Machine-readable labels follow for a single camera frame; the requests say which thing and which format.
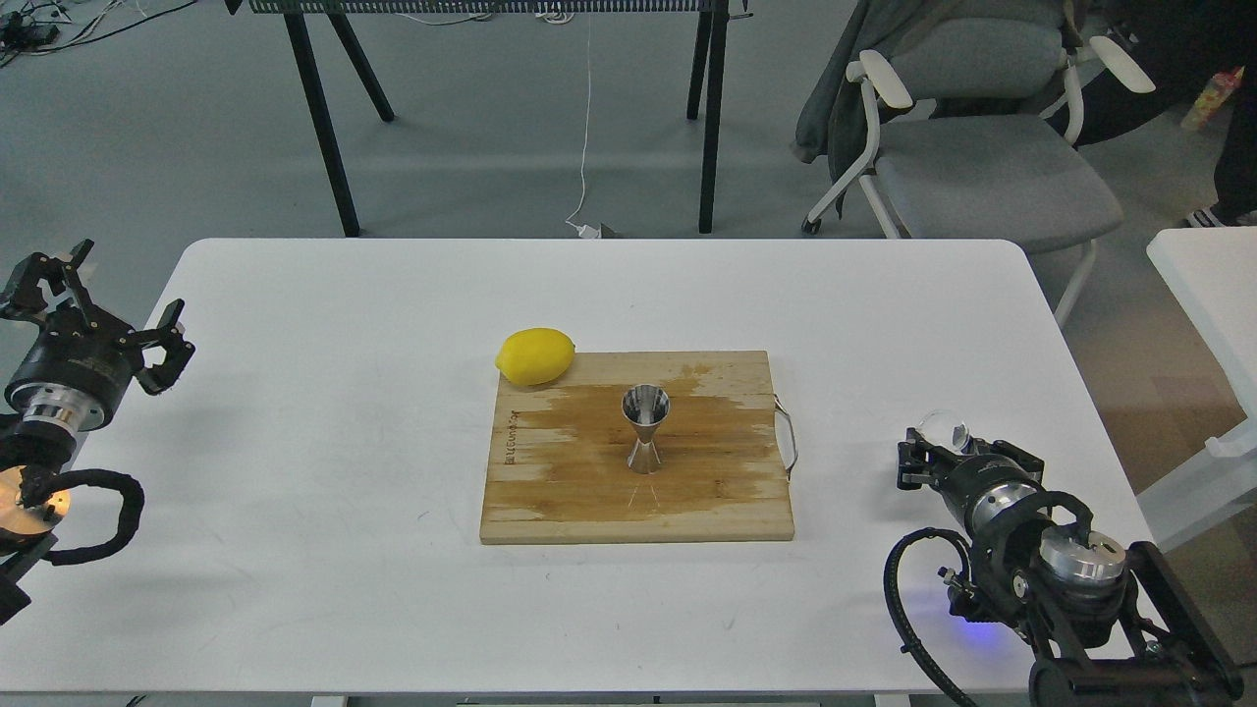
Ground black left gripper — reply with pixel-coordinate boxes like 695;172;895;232
1;239;194;431

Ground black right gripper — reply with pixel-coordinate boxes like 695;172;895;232
895;428;1045;536

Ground small clear glass cup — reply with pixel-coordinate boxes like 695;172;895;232
915;408;970;454

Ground steel double jigger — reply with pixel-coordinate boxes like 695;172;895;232
623;384;672;474

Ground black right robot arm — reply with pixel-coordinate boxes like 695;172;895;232
882;428;1244;706

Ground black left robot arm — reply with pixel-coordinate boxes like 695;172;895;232
1;239;194;621

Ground grey office chair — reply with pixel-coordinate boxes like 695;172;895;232
793;1;1155;326

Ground dark grey jacket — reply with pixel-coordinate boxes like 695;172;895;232
792;0;1081;192

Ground wooden cutting board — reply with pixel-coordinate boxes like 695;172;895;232
479;351;794;545

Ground yellow lemon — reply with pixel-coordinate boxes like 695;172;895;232
495;327;574;387

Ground colourful broom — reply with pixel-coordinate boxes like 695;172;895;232
1179;65;1244;133

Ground black-legged background table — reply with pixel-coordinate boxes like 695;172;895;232
217;1;750;238

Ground person's leg and sneaker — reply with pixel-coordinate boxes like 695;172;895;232
1046;0;1257;229

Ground black floor cables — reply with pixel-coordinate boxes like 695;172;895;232
0;0;202;70

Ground white hanging cable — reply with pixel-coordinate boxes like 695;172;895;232
564;13;602;240

